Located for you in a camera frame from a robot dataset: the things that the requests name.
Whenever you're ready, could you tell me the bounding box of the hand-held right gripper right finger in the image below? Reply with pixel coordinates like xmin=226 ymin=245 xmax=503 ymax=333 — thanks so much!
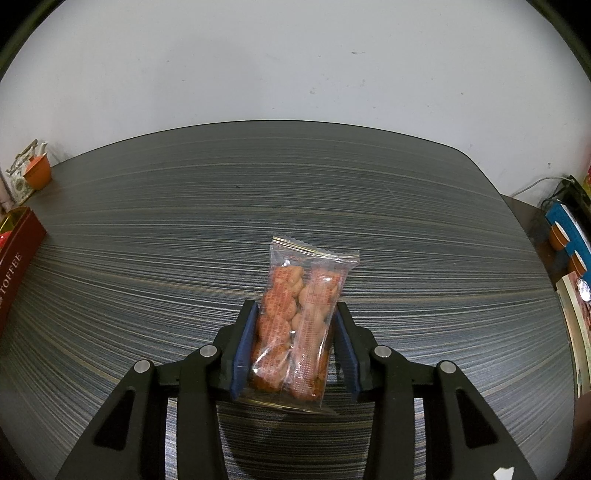
xmin=333 ymin=301 xmax=539 ymax=480

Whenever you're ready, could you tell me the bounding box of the white cable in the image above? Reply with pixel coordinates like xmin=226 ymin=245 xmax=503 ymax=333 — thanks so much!
xmin=510 ymin=176 xmax=566 ymax=201

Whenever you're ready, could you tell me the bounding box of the gold red tin box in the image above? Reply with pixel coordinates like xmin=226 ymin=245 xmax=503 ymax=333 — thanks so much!
xmin=0 ymin=206 xmax=48 ymax=335

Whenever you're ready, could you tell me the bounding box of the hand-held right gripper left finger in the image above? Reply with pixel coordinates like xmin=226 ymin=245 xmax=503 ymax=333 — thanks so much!
xmin=55 ymin=299 xmax=259 ymax=480

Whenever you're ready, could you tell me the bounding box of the orange clay cup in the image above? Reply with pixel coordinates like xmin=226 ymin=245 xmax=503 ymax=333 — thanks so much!
xmin=23 ymin=154 xmax=52 ymax=189

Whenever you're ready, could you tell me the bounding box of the blue printed box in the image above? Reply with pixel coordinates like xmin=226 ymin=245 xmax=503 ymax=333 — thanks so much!
xmin=545 ymin=203 xmax=591 ymax=278

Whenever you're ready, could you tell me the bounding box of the clear twisted pastry packet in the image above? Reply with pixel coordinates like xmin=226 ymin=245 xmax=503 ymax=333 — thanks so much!
xmin=247 ymin=235 xmax=360 ymax=416

